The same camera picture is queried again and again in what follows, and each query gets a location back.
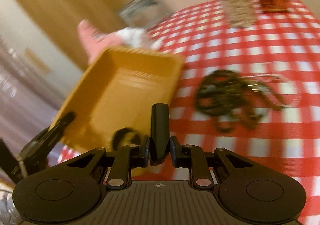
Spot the white pearl necklace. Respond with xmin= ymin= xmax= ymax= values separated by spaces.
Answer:
xmin=247 ymin=72 xmax=303 ymax=108

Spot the wooden door panel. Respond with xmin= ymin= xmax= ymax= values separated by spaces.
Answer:
xmin=0 ymin=0 xmax=131 ymax=71

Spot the yellow plastic tray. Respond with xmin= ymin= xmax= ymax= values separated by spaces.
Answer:
xmin=49 ymin=46 xmax=186 ymax=163

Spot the pile of dark bead necklaces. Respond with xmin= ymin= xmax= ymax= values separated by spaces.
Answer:
xmin=194 ymin=69 xmax=288 ymax=133

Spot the framed picture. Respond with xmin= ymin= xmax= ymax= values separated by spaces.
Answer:
xmin=117 ymin=0 xmax=173 ymax=31

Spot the pink star plush toy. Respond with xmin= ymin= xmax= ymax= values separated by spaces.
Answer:
xmin=77 ymin=19 xmax=120 ymax=63

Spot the white plush toy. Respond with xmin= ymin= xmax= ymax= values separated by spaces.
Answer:
xmin=110 ymin=27 xmax=164 ymax=51

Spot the purple patterned curtain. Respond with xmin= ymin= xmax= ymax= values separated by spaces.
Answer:
xmin=0 ymin=37 xmax=64 ymax=165

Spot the wooden wardrobe handle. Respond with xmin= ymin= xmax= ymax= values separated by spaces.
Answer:
xmin=24 ymin=49 xmax=52 ymax=75

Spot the dark bead bracelet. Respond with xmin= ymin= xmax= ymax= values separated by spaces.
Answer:
xmin=112 ymin=127 xmax=141 ymax=151

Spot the red checkered tablecloth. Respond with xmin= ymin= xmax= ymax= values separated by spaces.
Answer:
xmin=47 ymin=0 xmax=320 ymax=225

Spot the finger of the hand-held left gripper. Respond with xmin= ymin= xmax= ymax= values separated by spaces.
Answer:
xmin=32 ymin=111 xmax=76 ymax=152

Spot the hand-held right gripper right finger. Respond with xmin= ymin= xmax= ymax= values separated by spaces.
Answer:
xmin=170 ymin=136 xmax=253 ymax=190

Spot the jar of cashews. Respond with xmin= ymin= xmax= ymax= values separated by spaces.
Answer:
xmin=216 ymin=0 xmax=255 ymax=28

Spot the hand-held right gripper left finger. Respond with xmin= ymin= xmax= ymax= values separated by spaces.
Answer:
xmin=59 ymin=136 xmax=150 ymax=190

